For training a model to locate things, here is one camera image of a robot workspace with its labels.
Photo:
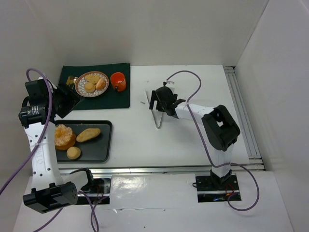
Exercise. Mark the oval flat bread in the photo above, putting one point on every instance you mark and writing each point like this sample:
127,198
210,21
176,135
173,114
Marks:
88,134

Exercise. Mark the orange ceramic mug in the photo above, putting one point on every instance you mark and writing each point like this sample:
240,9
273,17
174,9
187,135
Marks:
118,81

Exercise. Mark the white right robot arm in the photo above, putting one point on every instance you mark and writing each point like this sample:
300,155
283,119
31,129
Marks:
221,129

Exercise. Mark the glazed oval bread roll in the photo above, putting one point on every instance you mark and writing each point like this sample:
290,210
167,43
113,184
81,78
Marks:
101,84

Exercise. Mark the gold fork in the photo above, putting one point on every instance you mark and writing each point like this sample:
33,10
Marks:
71,80

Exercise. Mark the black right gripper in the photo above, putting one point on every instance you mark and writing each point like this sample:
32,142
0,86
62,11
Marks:
157,99

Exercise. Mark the black baking tray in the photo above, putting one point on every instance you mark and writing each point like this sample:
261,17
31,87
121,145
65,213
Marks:
95,150

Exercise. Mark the dark green cloth mat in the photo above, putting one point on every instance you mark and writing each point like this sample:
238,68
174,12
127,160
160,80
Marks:
110,99

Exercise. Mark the metal serving tongs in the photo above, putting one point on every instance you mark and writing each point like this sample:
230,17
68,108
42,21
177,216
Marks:
157,117

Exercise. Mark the sugared round bun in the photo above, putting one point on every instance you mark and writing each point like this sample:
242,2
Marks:
64,137

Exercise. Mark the small round biscuit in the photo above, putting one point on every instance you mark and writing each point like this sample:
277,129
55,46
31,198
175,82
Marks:
73,153

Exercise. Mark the aluminium frame rail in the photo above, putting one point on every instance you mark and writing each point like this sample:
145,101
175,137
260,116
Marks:
255,159

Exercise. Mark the round scone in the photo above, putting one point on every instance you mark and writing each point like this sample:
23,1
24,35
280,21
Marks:
89,87

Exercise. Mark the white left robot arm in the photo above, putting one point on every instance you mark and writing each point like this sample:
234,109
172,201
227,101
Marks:
49,192

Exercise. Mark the floral patterned plate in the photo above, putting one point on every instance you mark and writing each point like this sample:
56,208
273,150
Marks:
79,85

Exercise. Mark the herb bread slice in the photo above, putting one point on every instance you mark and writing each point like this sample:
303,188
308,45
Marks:
92,78

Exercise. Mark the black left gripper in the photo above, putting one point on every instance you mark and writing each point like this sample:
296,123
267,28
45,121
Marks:
66,102

